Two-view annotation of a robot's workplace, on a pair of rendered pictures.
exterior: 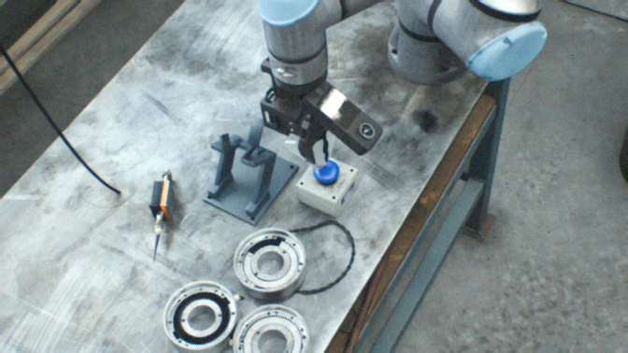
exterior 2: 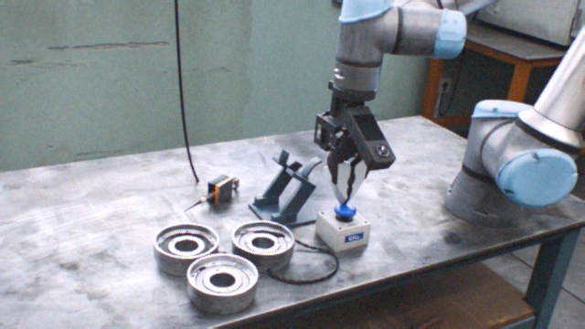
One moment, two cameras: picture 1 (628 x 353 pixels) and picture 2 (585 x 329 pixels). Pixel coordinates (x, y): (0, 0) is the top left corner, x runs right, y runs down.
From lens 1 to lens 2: 57 cm
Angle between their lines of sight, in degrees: 34
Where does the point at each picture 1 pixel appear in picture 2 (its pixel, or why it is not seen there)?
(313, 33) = (369, 41)
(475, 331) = not seen: outside the picture
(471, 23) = (510, 140)
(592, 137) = not seen: outside the picture
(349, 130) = (368, 143)
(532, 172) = not seen: outside the picture
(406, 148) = (422, 243)
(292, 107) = (337, 122)
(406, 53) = (457, 188)
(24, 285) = (95, 192)
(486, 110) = (522, 313)
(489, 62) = (514, 170)
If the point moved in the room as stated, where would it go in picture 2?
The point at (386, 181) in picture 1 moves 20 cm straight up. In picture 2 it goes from (391, 251) to (410, 149)
